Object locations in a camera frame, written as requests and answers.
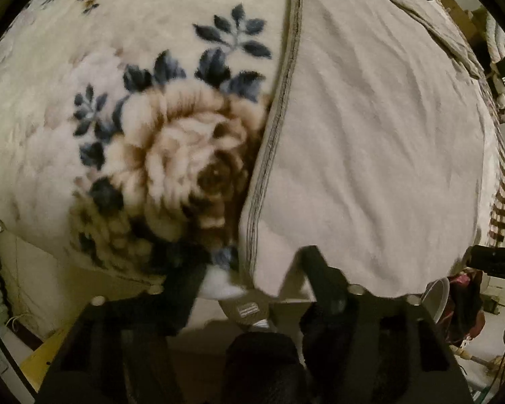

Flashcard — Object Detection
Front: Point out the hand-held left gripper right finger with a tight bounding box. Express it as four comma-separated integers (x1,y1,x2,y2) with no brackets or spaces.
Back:
294,245,474,404

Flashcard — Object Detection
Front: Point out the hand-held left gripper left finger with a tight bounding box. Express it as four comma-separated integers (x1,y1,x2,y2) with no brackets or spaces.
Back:
36,256,247,404

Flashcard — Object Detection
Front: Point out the beige garment with striped hem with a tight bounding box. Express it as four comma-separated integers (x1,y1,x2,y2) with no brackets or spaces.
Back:
219,0,499,329

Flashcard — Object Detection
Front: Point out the white plastic cup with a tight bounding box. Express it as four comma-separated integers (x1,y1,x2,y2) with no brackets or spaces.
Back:
421,278,451,324

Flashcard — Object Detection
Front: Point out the dark red cloth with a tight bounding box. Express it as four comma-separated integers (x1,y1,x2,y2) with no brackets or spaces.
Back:
441,270,486,348

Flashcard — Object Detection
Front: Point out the floral fleece blanket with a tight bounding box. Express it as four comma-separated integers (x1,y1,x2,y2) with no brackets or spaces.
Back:
0,0,299,280

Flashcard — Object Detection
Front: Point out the brown striped bed sheet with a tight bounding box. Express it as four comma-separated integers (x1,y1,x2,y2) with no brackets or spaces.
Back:
471,73,505,248

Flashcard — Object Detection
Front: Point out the beige quilt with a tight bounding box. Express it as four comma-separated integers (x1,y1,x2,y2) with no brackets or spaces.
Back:
332,0,486,78

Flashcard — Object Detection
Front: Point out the cardboard box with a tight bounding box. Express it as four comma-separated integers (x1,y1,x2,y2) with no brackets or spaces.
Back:
438,0,482,49

